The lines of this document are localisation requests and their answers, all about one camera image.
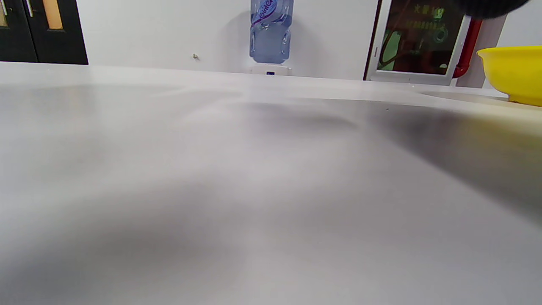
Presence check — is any person's left hand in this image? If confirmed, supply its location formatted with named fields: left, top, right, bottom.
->
left=451, top=0, right=530, bottom=19

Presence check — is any yellow plastic bowl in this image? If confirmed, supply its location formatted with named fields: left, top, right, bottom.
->
left=477, top=46, right=542, bottom=107

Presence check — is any red pipe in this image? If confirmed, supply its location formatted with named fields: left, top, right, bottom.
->
left=452, top=18, right=483, bottom=79

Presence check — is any glass door hydrant cabinet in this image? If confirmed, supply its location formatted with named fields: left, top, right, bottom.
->
left=363, top=0, right=473, bottom=86

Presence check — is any blue water bottle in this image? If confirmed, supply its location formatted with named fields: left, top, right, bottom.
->
left=249, top=0, right=294, bottom=64

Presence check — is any white water dispenser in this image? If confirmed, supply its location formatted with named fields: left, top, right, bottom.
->
left=250, top=63, right=291, bottom=77

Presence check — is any black door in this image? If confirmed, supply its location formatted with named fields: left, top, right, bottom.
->
left=0, top=0, right=88, bottom=65

